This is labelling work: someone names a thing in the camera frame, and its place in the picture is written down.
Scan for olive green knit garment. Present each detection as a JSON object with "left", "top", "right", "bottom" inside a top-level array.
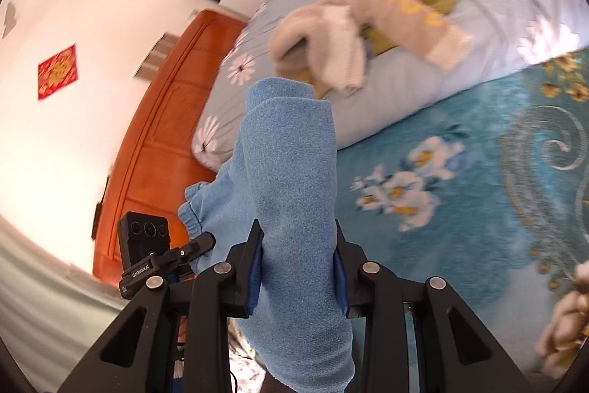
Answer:
[{"left": 293, "top": 0, "right": 463, "bottom": 86}]

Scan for grey-blue floral duvet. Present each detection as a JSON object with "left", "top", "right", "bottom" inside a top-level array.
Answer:
[{"left": 192, "top": 0, "right": 588, "bottom": 169}]

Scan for beige knit sweater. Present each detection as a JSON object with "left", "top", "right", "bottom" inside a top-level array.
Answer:
[{"left": 267, "top": 0, "right": 475, "bottom": 100}]

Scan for orange wooden headboard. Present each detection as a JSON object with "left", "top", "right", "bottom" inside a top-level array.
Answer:
[{"left": 93, "top": 10, "right": 244, "bottom": 285}]

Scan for red fu wall decoration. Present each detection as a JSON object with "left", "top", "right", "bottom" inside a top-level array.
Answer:
[{"left": 37, "top": 45, "right": 79, "bottom": 101}]

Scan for light blue fleece pants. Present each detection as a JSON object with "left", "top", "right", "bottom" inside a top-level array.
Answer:
[{"left": 178, "top": 77, "right": 355, "bottom": 392}]

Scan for wall switch panel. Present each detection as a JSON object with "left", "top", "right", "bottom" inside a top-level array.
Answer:
[{"left": 135, "top": 33, "right": 179, "bottom": 82}]

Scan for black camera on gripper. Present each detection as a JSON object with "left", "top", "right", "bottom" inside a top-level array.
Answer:
[{"left": 118, "top": 211, "right": 171, "bottom": 270}]

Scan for teal floral plush blanket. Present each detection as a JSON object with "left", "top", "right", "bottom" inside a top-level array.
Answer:
[{"left": 336, "top": 50, "right": 588, "bottom": 378}]

